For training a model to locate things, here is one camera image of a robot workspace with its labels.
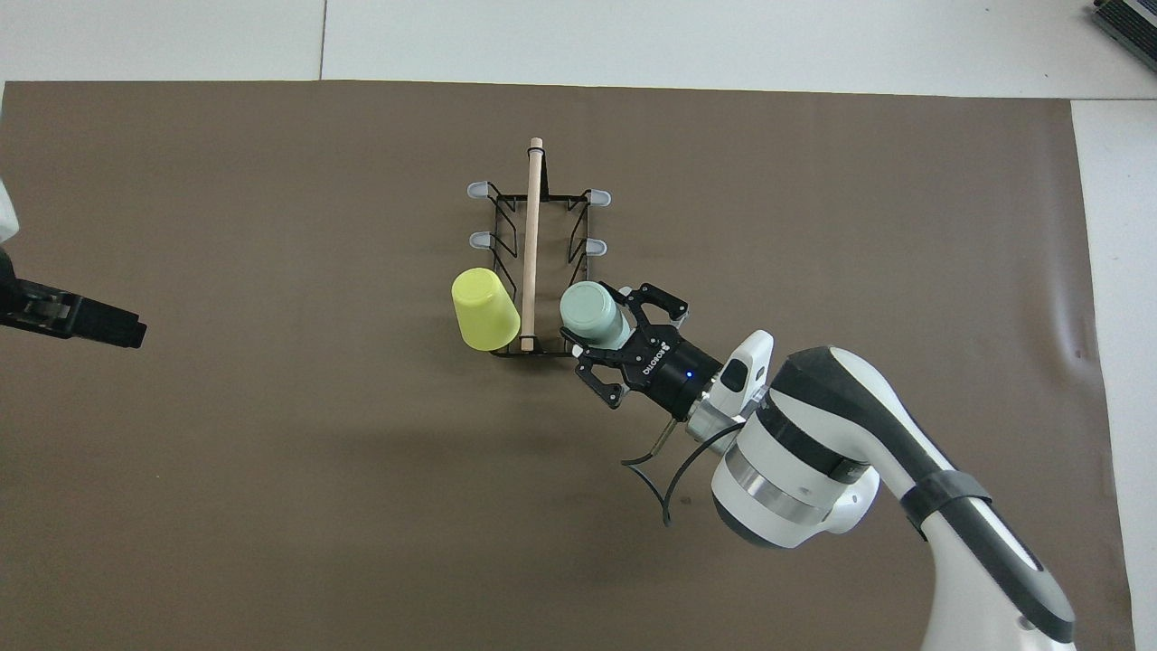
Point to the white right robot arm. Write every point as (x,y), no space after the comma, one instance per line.
(813,470)

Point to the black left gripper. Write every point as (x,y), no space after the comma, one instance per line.
(36,307)

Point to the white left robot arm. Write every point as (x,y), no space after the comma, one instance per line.
(4,217)

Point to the yellow plastic cup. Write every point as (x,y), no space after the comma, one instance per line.
(484,307)

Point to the grey ribbed device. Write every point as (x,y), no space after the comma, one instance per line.
(1130,27)

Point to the brown table mat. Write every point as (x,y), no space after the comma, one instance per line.
(271,452)

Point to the green plastic cup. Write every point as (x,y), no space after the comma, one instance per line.
(592,312)

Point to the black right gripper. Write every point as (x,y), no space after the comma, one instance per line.
(669,371)

